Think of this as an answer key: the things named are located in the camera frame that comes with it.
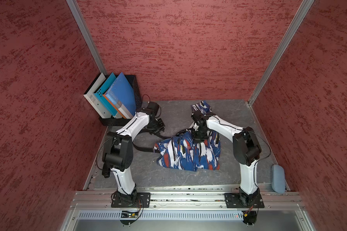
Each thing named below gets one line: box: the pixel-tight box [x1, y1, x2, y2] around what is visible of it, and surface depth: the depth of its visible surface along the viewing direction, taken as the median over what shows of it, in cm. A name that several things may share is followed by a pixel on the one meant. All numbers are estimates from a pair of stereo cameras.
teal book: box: [93, 72, 119, 117], surface depth 89 cm
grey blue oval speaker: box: [271, 164, 286, 194], surface depth 83 cm
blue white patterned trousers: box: [153, 100, 222, 172], surface depth 85 cm
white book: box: [82, 72, 113, 119], surface depth 91 cm
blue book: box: [104, 71, 137, 119], surface depth 97 cm
